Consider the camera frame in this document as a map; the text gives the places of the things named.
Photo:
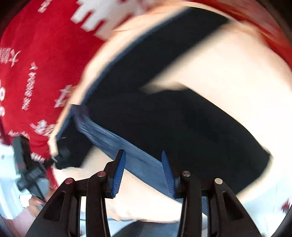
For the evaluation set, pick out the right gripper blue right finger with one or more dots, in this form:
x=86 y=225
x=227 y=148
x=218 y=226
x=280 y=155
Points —
x=172 y=176

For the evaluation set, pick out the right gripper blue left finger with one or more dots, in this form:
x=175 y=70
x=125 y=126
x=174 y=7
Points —
x=114 y=172

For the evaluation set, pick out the black pants with blue waistband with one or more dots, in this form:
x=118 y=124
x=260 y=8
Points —
x=122 y=110

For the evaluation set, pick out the cream embossed towel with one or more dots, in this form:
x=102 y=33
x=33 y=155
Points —
x=238 y=72

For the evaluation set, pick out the red blanket with white characters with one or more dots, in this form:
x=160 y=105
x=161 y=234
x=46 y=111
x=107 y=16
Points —
x=45 y=46

